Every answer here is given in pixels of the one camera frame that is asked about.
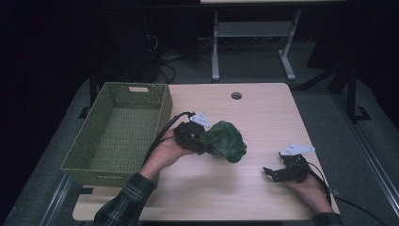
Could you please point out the person's right hand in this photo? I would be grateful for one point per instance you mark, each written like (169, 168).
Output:
(312, 194)

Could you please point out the grey round table grommet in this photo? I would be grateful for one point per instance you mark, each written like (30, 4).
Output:
(236, 95)

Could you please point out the person's left hand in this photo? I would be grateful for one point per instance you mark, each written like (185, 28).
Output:
(164, 155)

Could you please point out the black stand leg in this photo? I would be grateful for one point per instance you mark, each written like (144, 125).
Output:
(92, 91)

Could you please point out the green woven basket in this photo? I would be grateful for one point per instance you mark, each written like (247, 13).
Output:
(122, 138)

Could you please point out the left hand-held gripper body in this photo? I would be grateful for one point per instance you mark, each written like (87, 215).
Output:
(189, 138)

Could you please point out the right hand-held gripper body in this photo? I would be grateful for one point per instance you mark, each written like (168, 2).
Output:
(295, 169)

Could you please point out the black tripod stand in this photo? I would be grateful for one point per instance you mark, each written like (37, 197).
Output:
(351, 91)

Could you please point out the metal floor rail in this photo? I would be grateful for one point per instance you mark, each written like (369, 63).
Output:
(56, 201)
(367, 147)

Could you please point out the dark cabinet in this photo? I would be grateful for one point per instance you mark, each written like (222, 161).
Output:
(125, 47)

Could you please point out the dark green pet garment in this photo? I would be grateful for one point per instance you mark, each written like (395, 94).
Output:
(226, 141)

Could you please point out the grey metal stand frame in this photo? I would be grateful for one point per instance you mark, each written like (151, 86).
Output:
(254, 29)

